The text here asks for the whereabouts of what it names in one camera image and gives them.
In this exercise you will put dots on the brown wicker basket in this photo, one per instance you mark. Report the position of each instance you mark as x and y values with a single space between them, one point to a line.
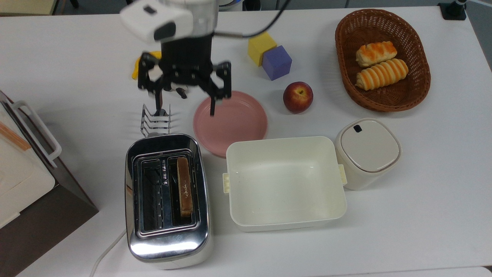
384 23

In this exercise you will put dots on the purple cube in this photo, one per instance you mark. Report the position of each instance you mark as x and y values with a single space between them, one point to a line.
276 63

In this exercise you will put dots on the white rectangular plastic bin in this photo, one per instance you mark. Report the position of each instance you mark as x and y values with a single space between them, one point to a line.
284 181

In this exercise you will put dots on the yellow banana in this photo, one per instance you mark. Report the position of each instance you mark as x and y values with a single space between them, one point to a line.
135 71

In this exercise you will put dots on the striped bread roll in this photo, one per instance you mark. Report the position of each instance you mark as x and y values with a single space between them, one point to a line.
382 74

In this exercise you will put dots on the brown bread slice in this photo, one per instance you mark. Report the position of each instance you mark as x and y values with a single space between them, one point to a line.
184 184

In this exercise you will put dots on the silver cream two-slot toaster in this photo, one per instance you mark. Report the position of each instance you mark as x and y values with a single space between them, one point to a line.
169 246

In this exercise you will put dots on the yellow cube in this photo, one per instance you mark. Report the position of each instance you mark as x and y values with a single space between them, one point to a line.
259 46

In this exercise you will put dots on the black camera stand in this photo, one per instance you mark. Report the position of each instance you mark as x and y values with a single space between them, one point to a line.
451 11

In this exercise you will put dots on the pink plate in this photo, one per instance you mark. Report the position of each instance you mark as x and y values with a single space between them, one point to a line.
238 123

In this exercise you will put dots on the red apple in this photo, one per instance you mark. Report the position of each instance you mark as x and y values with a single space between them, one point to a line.
298 98

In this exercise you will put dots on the beige wooden desk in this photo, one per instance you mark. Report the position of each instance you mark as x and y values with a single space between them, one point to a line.
27 7

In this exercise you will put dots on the panda figurine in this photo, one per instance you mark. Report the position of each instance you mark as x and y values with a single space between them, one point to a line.
182 93

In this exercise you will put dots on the silver metal toast rack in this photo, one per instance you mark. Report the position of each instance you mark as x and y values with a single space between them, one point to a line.
155 123

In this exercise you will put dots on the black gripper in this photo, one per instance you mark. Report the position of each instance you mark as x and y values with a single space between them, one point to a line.
186 57

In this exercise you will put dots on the orange glazed bread roll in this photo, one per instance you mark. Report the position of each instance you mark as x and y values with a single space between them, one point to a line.
374 54

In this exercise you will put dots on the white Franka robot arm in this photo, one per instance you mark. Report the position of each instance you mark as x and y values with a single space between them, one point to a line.
142 19

